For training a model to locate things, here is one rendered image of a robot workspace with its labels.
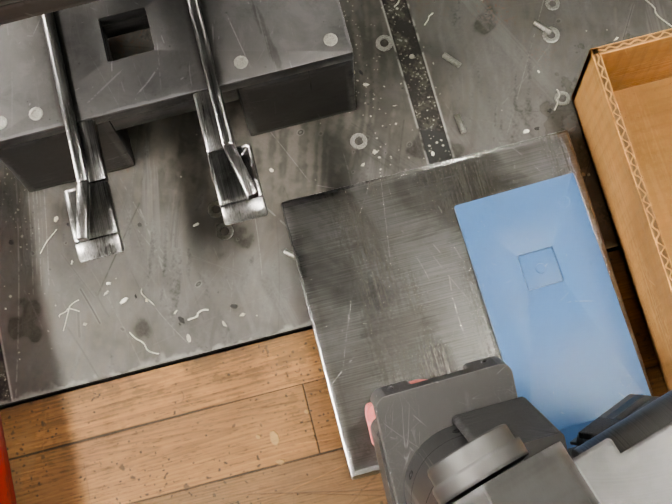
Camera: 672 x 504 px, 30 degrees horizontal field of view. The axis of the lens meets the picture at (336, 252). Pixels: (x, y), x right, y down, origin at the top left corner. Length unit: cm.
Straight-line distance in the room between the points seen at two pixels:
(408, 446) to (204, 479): 17
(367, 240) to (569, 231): 11
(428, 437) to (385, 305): 14
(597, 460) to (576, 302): 24
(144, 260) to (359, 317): 13
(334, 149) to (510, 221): 11
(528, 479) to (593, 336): 29
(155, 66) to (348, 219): 14
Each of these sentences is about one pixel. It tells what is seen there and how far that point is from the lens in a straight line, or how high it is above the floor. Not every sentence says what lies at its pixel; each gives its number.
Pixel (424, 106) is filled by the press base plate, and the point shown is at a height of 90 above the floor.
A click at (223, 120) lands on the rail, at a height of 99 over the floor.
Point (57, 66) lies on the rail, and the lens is 69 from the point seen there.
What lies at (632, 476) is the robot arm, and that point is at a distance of 48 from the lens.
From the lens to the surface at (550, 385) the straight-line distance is 69.
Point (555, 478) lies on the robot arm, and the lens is 42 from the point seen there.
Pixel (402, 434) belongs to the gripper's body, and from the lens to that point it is 57.
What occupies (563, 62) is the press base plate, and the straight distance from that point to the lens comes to 77.
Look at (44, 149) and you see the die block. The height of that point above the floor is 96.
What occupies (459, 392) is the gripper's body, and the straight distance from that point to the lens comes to 57.
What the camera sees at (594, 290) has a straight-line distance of 70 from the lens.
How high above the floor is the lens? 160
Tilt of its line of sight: 75 degrees down
